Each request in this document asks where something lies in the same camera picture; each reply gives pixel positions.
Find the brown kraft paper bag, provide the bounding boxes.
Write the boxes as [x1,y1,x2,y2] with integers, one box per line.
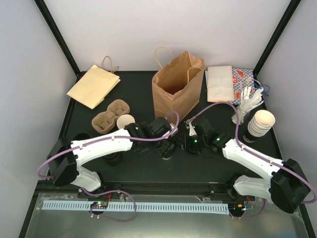
[152,51,205,120]

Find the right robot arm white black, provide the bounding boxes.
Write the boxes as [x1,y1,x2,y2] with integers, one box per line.
[180,117,311,214]

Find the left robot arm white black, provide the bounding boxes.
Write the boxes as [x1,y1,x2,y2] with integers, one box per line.
[47,117,178,198]

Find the black lid stack right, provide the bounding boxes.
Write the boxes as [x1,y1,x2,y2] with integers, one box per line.
[199,146,218,159]

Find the black lid stack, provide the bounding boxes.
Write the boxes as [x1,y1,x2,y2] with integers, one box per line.
[199,146,218,159]
[103,152,123,166]

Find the black lid stack left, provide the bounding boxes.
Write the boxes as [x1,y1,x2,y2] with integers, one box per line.
[103,152,123,166]

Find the stacked pulp cup carriers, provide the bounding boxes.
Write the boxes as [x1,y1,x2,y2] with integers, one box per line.
[91,99,130,134]

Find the bundle of white straws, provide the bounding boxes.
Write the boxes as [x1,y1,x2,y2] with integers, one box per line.
[231,86,264,124]

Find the white paper bag brown trim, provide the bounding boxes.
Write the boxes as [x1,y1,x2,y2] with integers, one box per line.
[207,65,234,102]

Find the stack of white paper cups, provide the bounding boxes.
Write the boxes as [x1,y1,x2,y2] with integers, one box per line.
[243,110,275,143]

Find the blue checkered paper bag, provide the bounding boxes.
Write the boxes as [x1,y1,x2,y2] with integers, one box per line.
[231,67,269,105]

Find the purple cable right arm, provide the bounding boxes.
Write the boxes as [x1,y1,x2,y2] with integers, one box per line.
[188,102,317,221]

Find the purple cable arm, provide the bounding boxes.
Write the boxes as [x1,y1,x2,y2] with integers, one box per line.
[36,111,180,223]
[188,102,317,221]

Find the light blue cable duct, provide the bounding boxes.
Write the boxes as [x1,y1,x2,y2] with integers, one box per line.
[42,200,229,215]

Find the tan paper bag with handles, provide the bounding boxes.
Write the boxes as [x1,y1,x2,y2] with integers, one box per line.
[67,65,120,109]

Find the black frame post left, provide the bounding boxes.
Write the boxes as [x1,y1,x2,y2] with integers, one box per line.
[34,0,81,77]

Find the black frame post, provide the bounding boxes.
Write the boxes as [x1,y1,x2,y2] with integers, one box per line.
[253,0,301,78]
[34,0,81,77]

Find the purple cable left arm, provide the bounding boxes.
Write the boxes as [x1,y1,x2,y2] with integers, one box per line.
[36,111,180,223]

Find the black frame post right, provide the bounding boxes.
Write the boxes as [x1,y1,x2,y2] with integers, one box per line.
[253,0,301,78]

